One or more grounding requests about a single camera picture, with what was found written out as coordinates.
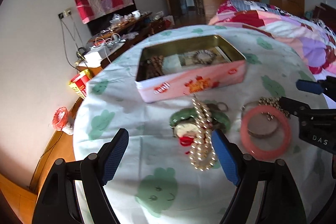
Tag red knot string charm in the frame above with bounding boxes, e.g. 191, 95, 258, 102
178, 136, 194, 147

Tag red yellow carton box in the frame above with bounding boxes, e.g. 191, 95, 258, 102
68, 69, 92, 99

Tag silver mesh band watch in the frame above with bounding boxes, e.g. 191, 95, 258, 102
173, 122, 199, 138

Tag dark wooden headboard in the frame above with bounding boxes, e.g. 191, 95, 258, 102
313, 3, 336, 32

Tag black television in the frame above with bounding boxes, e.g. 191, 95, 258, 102
86, 0, 138, 37

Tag pink plastic bangle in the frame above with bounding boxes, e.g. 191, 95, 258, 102
240, 103, 291, 160

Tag white box device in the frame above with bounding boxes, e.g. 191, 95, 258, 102
84, 47, 110, 67

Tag silver bead cluster bracelet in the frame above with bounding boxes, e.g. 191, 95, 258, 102
258, 97, 291, 121

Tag paper leaflet in tin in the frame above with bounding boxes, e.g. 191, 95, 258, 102
162, 46, 231, 75

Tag white green patterned bedsheet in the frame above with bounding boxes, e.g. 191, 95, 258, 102
73, 25, 335, 223

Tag white pearl necklace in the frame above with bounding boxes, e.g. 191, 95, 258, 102
188, 96, 218, 172

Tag hanging power cables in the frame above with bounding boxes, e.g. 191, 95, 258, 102
59, 15, 87, 70

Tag red patchwork cloth cover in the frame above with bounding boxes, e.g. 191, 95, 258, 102
75, 0, 134, 24

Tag pink patchwork quilt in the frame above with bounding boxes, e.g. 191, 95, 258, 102
209, 0, 335, 75

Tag green jade bangle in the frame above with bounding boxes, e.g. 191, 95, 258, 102
169, 100, 231, 132

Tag wall power socket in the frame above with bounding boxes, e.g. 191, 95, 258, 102
58, 9, 72, 19

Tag pink metal tin box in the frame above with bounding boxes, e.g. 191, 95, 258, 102
135, 34, 247, 103

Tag bin with red bag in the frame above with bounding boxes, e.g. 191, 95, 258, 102
52, 107, 74, 135

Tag wooden tv cabinet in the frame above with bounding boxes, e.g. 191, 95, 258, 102
75, 11, 166, 76

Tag small grey pearl bracelet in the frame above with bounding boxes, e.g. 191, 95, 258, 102
192, 50, 218, 65

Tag brown wooden bead bracelet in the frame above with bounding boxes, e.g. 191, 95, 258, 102
144, 54, 166, 80

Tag silver metal bangle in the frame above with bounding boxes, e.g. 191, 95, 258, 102
248, 112, 280, 139

